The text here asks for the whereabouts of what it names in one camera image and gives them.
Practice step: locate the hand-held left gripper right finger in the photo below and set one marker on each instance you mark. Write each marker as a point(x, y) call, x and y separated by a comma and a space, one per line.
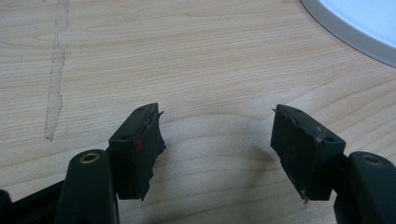
point(305, 155)

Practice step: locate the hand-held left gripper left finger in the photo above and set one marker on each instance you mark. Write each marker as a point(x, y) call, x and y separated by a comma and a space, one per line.
point(130, 161)

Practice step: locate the white round plate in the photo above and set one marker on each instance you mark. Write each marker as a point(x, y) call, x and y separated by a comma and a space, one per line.
point(361, 21)

